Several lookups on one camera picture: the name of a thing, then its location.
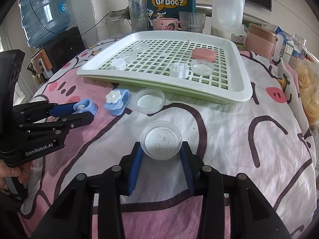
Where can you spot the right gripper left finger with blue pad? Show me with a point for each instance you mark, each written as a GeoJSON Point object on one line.
{"type": "Point", "coordinates": [71, 214]}

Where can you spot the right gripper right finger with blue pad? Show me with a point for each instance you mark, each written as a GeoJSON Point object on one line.
{"type": "Point", "coordinates": [251, 215]}

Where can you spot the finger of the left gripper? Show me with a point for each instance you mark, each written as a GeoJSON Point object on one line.
{"type": "Point", "coordinates": [65, 124]}
{"type": "Point", "coordinates": [62, 110]}

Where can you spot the clear round dish white lid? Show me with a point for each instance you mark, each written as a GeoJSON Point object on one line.
{"type": "Point", "coordinates": [161, 140]}

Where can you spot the blue clip with white flower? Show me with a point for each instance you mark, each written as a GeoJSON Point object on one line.
{"type": "Point", "coordinates": [117, 101]}

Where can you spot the person's left hand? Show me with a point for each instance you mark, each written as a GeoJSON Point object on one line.
{"type": "Point", "coordinates": [22, 173]}

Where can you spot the clear round dish near tray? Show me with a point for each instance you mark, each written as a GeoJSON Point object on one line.
{"type": "Point", "coordinates": [149, 100]}

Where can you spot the black water dispenser base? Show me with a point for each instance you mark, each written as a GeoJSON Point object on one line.
{"type": "Point", "coordinates": [64, 47]}

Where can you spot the white flower shaped mould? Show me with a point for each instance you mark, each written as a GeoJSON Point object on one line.
{"type": "Point", "coordinates": [118, 64]}

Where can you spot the cartoon pink white tablecloth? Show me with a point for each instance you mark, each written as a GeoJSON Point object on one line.
{"type": "Point", "coordinates": [267, 137]}

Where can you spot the small clear dish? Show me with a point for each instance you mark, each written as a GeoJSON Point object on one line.
{"type": "Point", "coordinates": [128, 56]}
{"type": "Point", "coordinates": [140, 47]}

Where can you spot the clear flower shaped cup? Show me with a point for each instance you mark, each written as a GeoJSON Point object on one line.
{"type": "Point", "coordinates": [179, 70]}

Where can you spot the clear round dish in tray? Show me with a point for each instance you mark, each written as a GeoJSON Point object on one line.
{"type": "Point", "coordinates": [202, 67]}

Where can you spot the small clear dish far left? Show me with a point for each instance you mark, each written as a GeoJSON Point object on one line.
{"type": "Point", "coordinates": [140, 47]}

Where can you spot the blue water cooler bottle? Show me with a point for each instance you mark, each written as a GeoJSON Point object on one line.
{"type": "Point", "coordinates": [43, 20]}

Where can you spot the white perforated plastic tray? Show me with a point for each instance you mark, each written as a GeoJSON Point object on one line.
{"type": "Point", "coordinates": [229, 82]}

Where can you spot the short clear glass jar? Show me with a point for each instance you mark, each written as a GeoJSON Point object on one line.
{"type": "Point", "coordinates": [115, 27]}

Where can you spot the pink round lid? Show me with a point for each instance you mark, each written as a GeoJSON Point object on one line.
{"type": "Point", "coordinates": [204, 54]}

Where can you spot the pink ceramic mug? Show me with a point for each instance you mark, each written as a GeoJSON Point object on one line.
{"type": "Point", "coordinates": [170, 24]}

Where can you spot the tall clear glass jar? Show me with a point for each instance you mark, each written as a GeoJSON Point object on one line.
{"type": "Point", "coordinates": [138, 15]}

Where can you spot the ribbed clear glass cup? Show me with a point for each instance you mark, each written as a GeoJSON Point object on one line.
{"type": "Point", "coordinates": [192, 21]}

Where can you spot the pink lidded canister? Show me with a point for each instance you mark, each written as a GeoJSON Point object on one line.
{"type": "Point", "coordinates": [260, 41]}

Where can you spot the bag of yellow snacks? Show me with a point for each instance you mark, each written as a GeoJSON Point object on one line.
{"type": "Point", "coordinates": [307, 73]}

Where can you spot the translucent milk jug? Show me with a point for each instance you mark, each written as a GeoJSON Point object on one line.
{"type": "Point", "coordinates": [226, 20]}

